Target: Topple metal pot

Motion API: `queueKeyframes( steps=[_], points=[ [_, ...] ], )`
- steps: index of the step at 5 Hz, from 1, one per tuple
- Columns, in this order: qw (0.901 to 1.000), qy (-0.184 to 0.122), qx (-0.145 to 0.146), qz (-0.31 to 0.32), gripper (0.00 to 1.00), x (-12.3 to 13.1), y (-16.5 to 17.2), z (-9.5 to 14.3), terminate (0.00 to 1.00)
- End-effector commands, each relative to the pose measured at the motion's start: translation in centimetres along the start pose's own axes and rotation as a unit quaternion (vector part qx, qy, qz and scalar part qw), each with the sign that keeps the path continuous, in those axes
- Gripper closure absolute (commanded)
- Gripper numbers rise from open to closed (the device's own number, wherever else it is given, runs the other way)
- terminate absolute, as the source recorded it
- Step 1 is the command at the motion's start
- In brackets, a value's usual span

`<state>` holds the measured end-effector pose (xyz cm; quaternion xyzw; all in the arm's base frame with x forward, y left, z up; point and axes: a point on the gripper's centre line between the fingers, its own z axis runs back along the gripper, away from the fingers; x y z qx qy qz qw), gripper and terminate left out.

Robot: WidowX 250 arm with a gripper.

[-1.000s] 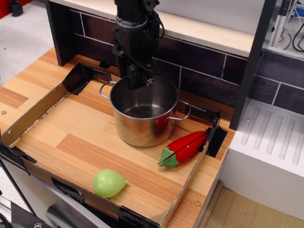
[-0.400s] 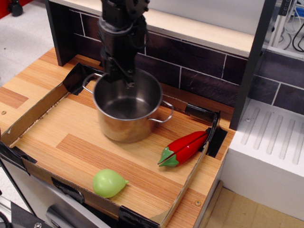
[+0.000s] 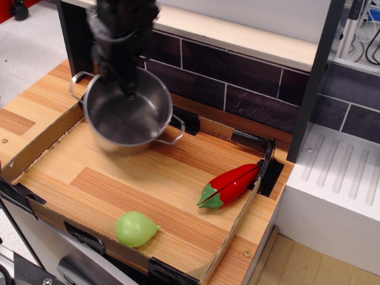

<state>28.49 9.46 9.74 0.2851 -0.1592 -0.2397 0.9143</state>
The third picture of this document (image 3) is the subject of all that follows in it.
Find green toy pear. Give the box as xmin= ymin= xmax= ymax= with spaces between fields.
xmin=116 ymin=211 xmax=161 ymax=248

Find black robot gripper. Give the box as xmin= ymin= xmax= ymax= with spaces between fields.
xmin=91 ymin=28 xmax=153 ymax=100

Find cardboard fence with black tape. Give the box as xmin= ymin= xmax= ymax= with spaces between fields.
xmin=0 ymin=77 xmax=285 ymax=285

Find red toy chili pepper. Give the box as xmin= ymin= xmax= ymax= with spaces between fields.
xmin=197 ymin=164 xmax=261 ymax=210

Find black cables in background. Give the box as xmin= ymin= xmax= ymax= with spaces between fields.
xmin=350 ymin=0 xmax=380 ymax=65

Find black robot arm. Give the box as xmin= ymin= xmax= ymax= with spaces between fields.
xmin=87 ymin=1 xmax=159 ymax=99

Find wooden shelf with dark frame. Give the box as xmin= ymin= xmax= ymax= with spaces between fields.
xmin=56 ymin=0 xmax=348 ymax=163

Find stainless steel pot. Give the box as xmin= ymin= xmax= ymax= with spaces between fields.
xmin=77 ymin=68 xmax=185 ymax=155

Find white toy sink drainboard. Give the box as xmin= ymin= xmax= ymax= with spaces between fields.
xmin=275 ymin=125 xmax=379 ymax=274

